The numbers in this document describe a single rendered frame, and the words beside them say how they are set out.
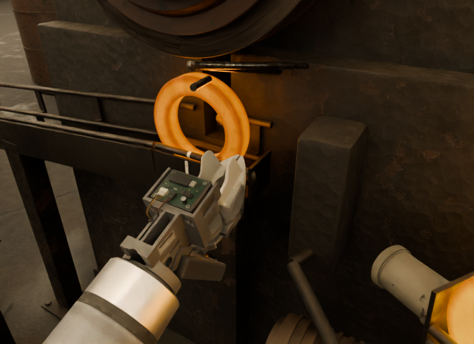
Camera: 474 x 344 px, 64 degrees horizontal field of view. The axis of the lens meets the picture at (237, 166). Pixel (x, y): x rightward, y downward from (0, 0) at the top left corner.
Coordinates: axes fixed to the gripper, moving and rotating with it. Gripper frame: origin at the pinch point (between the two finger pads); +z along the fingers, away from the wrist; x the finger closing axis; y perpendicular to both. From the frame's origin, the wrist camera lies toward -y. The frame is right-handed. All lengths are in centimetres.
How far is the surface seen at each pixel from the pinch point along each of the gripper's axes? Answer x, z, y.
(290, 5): -4.2, 11.7, 18.1
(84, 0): 50, 25, 9
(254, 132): 4.5, 13.0, -6.0
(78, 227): 97, 10, -83
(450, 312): -29.4, -7.6, -4.2
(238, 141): 4.3, 7.5, -3.0
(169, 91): 17.7, 9.2, 2.8
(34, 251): 100, -7, -77
